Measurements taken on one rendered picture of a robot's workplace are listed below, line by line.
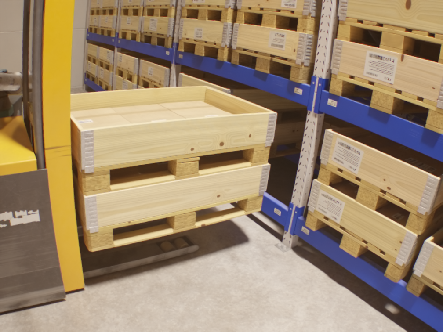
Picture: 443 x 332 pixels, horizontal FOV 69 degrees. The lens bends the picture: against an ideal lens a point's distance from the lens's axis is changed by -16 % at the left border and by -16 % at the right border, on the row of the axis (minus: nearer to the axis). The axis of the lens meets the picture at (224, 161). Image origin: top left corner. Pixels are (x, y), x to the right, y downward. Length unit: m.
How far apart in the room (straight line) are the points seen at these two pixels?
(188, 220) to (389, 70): 1.43
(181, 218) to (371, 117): 1.23
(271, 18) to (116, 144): 1.47
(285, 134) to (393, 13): 1.99
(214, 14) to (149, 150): 1.83
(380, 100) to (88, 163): 1.55
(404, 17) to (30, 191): 2.06
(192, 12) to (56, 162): 2.37
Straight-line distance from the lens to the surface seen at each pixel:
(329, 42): 2.35
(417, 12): 2.03
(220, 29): 3.18
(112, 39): 5.85
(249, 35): 2.88
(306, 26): 2.46
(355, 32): 2.30
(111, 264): 2.35
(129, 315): 2.12
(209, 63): 3.32
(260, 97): 3.33
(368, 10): 2.19
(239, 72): 2.97
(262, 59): 2.75
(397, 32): 2.07
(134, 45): 4.94
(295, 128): 3.75
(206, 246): 2.69
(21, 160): 1.74
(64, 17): 1.69
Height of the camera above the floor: 1.53
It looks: 21 degrees down
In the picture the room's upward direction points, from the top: 7 degrees clockwise
